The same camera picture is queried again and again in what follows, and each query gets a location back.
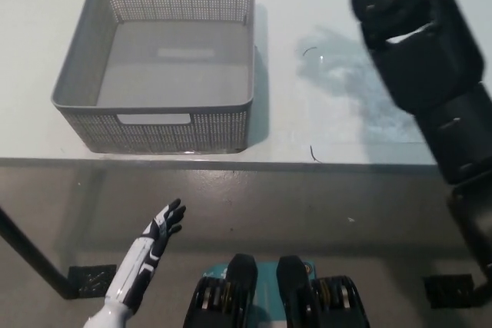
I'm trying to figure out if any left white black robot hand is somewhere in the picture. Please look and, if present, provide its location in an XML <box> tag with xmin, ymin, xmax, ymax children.
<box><xmin>104</xmin><ymin>197</ymin><xmax>188</xmax><ymax>310</ymax></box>

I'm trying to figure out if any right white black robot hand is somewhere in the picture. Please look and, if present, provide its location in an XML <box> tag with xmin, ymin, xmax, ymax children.
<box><xmin>342</xmin><ymin>0</ymin><xmax>486</xmax><ymax>114</ymax></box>

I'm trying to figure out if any clear plastic sheet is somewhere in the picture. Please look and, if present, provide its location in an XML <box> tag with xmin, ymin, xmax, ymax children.
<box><xmin>295</xmin><ymin>24</ymin><xmax>427</xmax><ymax>144</ymax></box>

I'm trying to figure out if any black metal table leg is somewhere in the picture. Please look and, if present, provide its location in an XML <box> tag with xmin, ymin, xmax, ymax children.
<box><xmin>0</xmin><ymin>204</ymin><xmax>80</xmax><ymax>300</ymax></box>

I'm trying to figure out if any gray perforated plastic basket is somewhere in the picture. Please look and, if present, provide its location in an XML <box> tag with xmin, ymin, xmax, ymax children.
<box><xmin>51</xmin><ymin>0</ymin><xmax>256</xmax><ymax>154</ymax></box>

